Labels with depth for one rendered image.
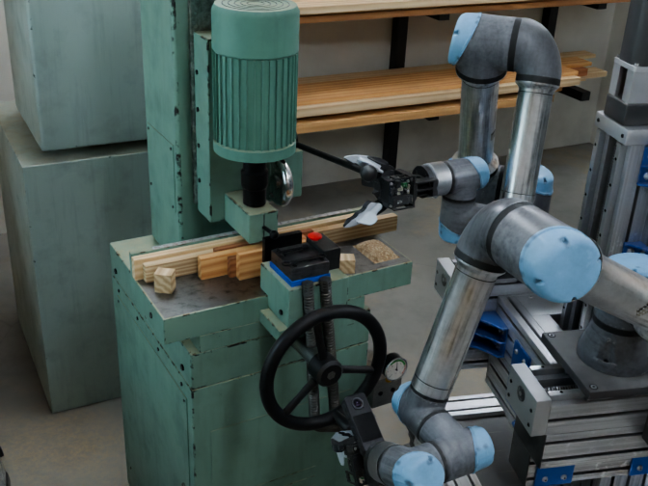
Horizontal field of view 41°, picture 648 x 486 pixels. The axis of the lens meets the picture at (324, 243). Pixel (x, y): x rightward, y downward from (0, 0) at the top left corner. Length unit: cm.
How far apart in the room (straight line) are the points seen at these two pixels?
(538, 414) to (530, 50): 76
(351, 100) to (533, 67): 226
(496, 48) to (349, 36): 267
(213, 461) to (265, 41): 93
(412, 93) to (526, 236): 294
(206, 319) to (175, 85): 53
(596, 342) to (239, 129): 84
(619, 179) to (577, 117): 372
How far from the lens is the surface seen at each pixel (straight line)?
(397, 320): 350
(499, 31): 193
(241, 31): 170
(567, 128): 565
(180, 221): 207
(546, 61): 192
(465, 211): 195
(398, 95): 423
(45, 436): 295
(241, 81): 173
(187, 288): 185
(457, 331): 154
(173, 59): 194
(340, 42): 453
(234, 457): 203
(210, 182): 195
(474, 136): 209
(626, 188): 196
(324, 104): 403
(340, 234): 205
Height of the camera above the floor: 181
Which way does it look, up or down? 26 degrees down
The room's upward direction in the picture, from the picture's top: 3 degrees clockwise
